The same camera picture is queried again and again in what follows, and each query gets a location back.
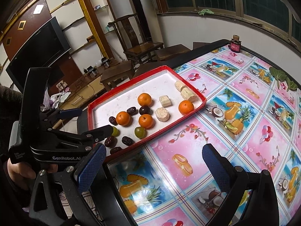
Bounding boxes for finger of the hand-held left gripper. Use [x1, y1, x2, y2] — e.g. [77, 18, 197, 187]
[43, 108, 83, 128]
[50, 125, 114, 146]

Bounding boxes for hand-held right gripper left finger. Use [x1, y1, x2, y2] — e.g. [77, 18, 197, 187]
[28, 143, 107, 226]

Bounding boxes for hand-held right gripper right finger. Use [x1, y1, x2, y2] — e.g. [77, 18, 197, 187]
[202, 143, 286, 226]

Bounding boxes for orange mandarin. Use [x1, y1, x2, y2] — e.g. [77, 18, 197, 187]
[178, 100, 195, 115]
[138, 114, 154, 129]
[138, 93, 152, 107]
[116, 111, 131, 126]

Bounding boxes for red rimmed white foam tray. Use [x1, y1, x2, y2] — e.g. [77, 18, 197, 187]
[87, 65, 207, 158]

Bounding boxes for beige cake chunk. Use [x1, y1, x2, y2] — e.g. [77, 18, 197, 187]
[155, 107, 170, 122]

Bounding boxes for person's left hand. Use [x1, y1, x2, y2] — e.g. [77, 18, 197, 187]
[7, 159, 58, 189]

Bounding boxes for white plastic bag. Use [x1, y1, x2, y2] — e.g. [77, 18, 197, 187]
[43, 91, 71, 110]

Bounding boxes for light wooden television cabinet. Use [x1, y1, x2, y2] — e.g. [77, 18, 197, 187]
[50, 59, 128, 125]

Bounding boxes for person's dark sweater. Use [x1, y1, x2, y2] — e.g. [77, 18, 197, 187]
[0, 85, 24, 160]

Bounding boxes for dark wooden stool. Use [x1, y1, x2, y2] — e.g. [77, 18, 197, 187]
[100, 60, 135, 92]
[192, 42, 212, 50]
[154, 44, 191, 62]
[133, 61, 165, 78]

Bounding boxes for printed pink blue tablecloth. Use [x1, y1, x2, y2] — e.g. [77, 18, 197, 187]
[107, 46, 301, 226]

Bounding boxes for black flat television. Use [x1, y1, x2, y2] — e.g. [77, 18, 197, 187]
[5, 16, 71, 85]

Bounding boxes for dark wooden armchair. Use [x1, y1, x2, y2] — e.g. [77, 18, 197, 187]
[108, 13, 164, 64]

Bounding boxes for green leaves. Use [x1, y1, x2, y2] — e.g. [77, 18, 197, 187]
[269, 66, 298, 90]

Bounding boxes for black tower air conditioner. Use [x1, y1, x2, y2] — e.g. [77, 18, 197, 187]
[126, 0, 152, 43]

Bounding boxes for small red perfume bottle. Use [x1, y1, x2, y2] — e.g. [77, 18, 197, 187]
[229, 35, 241, 53]

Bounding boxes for wooden wall shelf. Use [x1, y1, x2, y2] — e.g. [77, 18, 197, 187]
[45, 0, 118, 59]

